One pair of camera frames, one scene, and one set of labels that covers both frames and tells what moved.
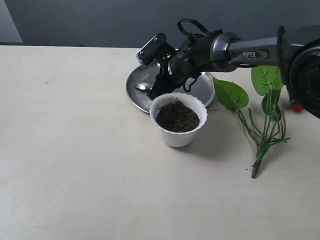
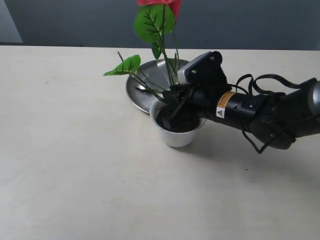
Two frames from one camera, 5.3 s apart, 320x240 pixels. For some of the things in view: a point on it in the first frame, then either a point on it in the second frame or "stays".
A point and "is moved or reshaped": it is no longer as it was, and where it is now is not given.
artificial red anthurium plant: (262, 130) is moved or reshaped
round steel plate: (203, 86) stays
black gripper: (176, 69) -> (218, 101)
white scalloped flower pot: (178, 118) stays
